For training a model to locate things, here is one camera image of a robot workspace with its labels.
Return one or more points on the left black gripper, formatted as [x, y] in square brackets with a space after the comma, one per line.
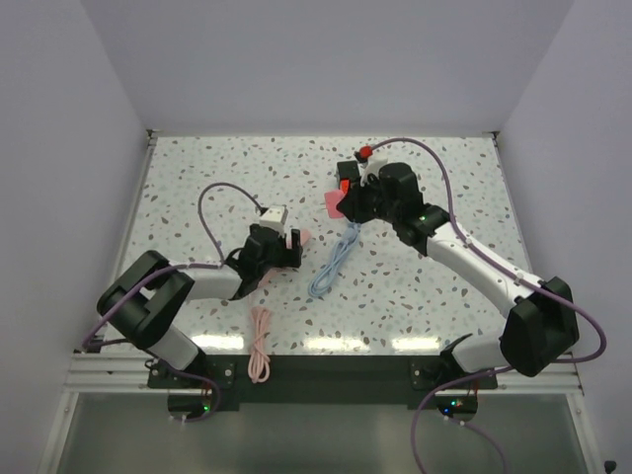
[289, 257]

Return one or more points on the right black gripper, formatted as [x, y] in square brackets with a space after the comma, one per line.
[351, 205]

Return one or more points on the pink plug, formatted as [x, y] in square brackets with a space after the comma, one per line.
[332, 199]

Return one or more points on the black cube plug adapter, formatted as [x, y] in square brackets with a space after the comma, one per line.
[347, 170]

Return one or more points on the pink power strip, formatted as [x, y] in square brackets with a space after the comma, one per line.
[305, 236]

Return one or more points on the red cube plug adapter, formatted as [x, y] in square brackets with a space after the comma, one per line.
[345, 185]

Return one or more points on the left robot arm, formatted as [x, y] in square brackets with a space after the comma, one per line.
[144, 301]

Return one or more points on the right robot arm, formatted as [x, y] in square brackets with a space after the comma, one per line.
[540, 325]

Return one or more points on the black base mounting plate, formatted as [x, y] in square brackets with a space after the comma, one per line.
[330, 379]

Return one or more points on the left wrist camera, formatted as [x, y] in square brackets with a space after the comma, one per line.
[274, 217]

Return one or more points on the aluminium frame rail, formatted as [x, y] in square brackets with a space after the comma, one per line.
[126, 373]

